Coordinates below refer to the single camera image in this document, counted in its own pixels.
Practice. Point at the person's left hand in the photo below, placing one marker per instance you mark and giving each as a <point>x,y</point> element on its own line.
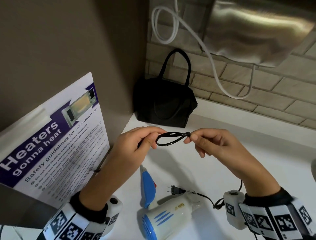
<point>133,148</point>

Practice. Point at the person's right hand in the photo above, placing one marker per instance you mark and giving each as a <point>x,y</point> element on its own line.
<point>222,146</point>

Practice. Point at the black fabric bag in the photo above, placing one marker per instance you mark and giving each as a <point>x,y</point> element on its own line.
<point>163,103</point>

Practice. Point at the white and blue hair dryer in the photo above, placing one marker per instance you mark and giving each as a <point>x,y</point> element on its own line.
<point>170,217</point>

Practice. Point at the person's right forearm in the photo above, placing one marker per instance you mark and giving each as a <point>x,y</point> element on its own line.
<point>259,180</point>

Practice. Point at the person's left forearm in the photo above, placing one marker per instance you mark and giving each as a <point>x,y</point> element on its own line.
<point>103,185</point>

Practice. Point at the stainless steel hand dryer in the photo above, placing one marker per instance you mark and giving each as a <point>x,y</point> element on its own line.
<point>259,29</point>

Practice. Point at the person's light left sleeve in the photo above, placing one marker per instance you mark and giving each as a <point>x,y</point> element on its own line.
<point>14,233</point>

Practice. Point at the white and purple microwave poster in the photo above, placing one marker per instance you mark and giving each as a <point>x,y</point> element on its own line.
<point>49,153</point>

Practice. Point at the right black wristband with markers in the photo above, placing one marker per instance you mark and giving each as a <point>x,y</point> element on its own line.
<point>271,217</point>

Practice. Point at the black wristband with markers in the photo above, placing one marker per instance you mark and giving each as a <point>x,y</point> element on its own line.
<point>271,217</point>
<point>74,222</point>

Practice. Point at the left black wristband with markers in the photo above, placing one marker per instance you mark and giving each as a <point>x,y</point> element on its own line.
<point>74,222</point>

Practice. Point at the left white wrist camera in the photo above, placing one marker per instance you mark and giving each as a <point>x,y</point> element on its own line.
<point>113,207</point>

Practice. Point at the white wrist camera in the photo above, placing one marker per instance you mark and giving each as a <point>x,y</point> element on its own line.
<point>113,207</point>
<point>232,210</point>

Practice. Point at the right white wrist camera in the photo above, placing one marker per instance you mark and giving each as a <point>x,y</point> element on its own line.
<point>232,210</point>

